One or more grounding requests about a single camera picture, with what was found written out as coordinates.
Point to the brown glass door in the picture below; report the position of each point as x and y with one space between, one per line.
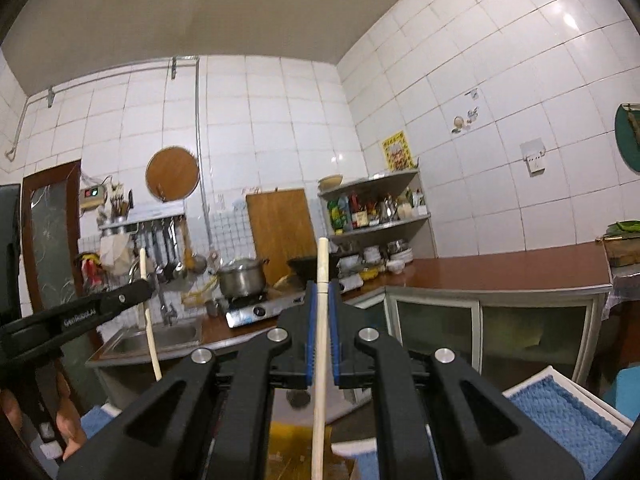
50 234

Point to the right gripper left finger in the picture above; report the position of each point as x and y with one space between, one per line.
209 417

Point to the blue textured table cloth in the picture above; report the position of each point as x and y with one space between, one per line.
591 430

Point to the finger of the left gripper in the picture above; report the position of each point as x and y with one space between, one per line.
102 307

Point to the round woven tray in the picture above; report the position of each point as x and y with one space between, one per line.
172 174

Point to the green round wall board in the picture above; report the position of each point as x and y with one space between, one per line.
627 134

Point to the steel cooking pot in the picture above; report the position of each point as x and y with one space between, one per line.
242 277

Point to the steel gas stove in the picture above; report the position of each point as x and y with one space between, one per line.
260 307

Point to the yellow perforated utensil holder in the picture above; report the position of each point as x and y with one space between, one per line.
289 455

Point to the person's left hand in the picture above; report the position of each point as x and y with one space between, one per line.
51 389

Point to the wooden chopstick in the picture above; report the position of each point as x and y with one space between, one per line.
321 351
148 324

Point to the yellow wall calendar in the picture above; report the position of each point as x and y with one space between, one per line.
397 152

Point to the hanging utensil rack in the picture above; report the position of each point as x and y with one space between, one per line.
161 230

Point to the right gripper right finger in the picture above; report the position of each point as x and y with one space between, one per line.
437 419

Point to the rectangular wooden cutting board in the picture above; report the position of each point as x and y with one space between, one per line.
281 228

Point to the white wall socket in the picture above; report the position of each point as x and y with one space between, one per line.
533 154

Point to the corner wall shelf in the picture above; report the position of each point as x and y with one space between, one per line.
387 209

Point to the black wok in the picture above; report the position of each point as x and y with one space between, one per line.
305 268

